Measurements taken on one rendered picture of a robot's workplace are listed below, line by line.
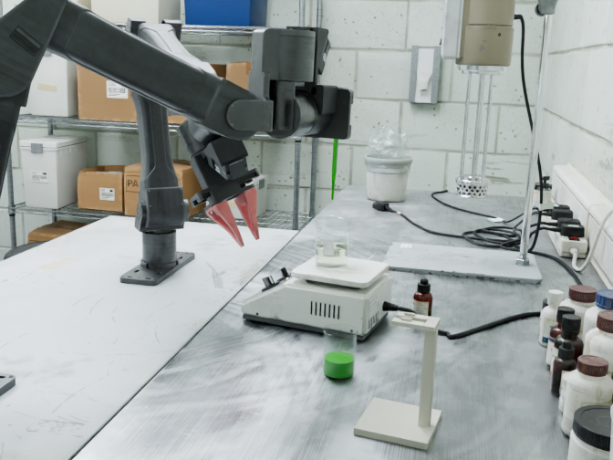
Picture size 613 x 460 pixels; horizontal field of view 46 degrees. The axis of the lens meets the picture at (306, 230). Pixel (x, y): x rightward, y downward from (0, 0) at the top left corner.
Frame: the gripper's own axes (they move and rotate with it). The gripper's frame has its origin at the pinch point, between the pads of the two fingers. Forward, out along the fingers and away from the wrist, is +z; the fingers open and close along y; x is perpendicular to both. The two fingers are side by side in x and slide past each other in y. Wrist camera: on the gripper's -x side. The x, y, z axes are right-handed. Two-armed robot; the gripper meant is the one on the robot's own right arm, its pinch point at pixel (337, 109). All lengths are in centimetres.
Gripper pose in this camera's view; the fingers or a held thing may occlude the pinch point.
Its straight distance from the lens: 105.3
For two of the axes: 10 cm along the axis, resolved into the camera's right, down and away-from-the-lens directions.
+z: 3.9, -1.8, 9.0
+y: -9.2, -1.4, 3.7
